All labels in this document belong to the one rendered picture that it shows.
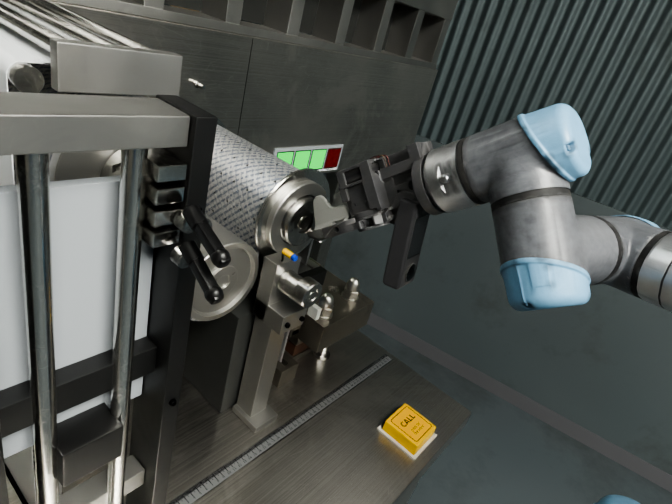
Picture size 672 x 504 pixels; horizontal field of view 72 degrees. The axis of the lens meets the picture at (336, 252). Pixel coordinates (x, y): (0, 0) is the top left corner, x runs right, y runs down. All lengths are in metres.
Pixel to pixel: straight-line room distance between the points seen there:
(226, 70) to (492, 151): 0.58
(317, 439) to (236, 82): 0.66
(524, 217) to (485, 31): 1.84
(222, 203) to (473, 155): 0.37
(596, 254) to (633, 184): 1.73
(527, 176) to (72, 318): 0.40
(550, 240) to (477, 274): 1.93
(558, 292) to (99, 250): 0.38
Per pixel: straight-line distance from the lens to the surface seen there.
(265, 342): 0.72
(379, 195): 0.56
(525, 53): 2.23
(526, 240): 0.46
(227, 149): 0.72
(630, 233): 0.57
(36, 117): 0.29
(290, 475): 0.78
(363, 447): 0.85
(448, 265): 2.42
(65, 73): 0.40
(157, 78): 0.44
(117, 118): 0.31
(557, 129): 0.47
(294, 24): 1.04
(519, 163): 0.48
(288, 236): 0.65
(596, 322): 2.41
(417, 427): 0.89
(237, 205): 0.67
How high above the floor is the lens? 1.52
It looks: 27 degrees down
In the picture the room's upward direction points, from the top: 16 degrees clockwise
